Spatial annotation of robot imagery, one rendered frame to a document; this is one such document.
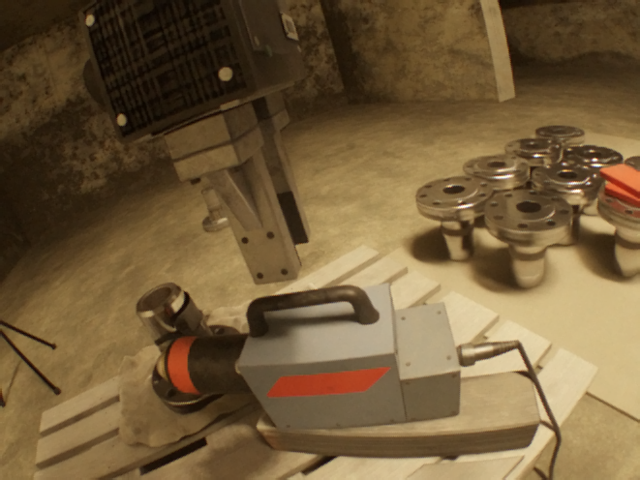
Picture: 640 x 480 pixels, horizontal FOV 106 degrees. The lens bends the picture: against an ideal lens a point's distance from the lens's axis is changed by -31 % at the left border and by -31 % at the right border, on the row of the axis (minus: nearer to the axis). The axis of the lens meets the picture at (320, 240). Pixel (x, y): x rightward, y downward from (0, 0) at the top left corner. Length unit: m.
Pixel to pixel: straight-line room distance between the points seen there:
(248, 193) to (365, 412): 0.34
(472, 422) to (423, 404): 0.09
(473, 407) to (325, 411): 0.22
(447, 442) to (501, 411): 0.09
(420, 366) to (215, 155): 0.34
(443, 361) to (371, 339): 0.10
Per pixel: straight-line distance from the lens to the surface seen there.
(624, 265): 1.19
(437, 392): 0.48
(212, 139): 0.27
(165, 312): 0.71
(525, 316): 1.00
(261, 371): 0.46
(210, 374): 0.55
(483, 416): 0.54
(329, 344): 0.44
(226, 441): 0.73
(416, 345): 0.48
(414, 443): 0.56
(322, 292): 0.43
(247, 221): 0.33
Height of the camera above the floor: 0.70
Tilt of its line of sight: 27 degrees down
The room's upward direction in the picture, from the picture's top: 17 degrees counter-clockwise
